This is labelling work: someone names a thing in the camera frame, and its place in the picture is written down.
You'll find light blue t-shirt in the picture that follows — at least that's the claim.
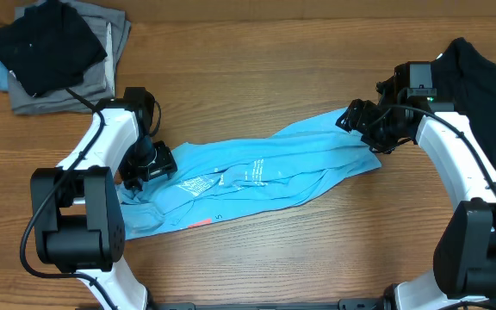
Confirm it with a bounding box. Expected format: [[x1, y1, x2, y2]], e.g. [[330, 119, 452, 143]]
[[117, 109, 381, 239]]

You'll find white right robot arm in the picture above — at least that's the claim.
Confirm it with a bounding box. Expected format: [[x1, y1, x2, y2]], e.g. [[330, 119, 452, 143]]
[[336, 62, 496, 309]]

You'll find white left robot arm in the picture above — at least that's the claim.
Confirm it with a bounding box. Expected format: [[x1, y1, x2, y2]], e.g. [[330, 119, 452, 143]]
[[19, 87, 177, 309]]

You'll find black shirt at right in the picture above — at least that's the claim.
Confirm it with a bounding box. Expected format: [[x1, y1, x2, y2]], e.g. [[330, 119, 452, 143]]
[[431, 38, 496, 170]]

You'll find folded grey shirt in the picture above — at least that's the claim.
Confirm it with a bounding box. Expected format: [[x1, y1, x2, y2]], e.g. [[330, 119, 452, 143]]
[[7, 1, 131, 115]]

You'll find folded black shirt on stack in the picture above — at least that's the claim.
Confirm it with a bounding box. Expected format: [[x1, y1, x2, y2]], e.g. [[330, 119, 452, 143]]
[[0, 1, 107, 96]]

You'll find folded light blue shirt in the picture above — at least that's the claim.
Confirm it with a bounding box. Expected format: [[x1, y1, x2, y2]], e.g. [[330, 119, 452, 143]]
[[0, 60, 9, 92]]

